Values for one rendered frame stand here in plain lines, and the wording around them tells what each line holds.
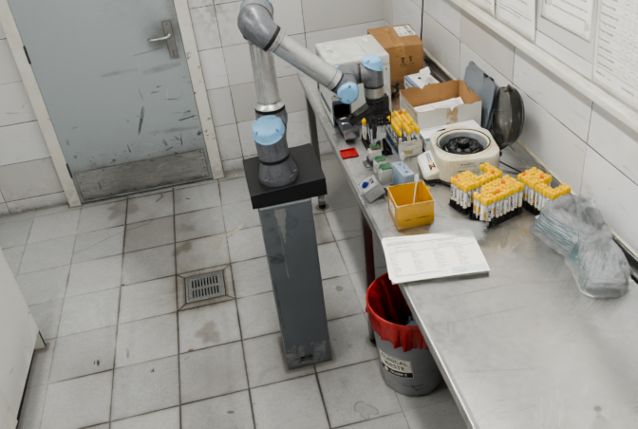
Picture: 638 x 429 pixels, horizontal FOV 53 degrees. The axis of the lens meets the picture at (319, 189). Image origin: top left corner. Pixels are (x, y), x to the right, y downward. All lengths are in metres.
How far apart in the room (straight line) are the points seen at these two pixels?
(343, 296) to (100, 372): 1.20
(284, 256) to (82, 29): 2.03
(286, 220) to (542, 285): 0.97
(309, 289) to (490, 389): 1.14
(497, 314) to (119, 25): 2.81
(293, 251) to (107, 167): 2.07
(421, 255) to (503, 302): 0.31
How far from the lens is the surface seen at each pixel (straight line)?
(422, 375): 2.73
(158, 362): 3.18
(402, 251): 2.10
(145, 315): 3.44
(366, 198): 2.34
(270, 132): 2.31
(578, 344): 1.88
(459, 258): 2.08
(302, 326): 2.81
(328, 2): 4.09
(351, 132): 2.74
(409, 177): 2.33
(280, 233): 2.48
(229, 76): 4.14
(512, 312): 1.93
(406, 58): 3.28
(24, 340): 3.25
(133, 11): 3.95
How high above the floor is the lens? 2.20
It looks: 33 degrees down
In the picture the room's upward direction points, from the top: 7 degrees counter-clockwise
